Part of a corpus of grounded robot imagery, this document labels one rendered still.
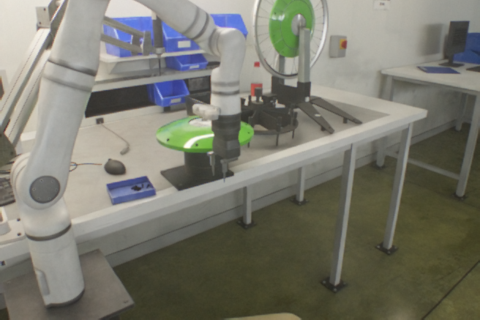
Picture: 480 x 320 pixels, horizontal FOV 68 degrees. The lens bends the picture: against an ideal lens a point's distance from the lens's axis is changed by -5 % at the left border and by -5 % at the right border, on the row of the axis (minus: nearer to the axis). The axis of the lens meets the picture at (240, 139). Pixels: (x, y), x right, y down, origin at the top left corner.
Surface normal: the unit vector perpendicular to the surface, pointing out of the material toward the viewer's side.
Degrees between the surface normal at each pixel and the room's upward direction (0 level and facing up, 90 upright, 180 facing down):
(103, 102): 90
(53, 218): 18
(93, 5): 72
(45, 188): 88
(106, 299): 0
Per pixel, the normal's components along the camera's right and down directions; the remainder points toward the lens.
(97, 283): 0.00, -0.94
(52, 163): 0.65, 0.21
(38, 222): 0.08, -0.77
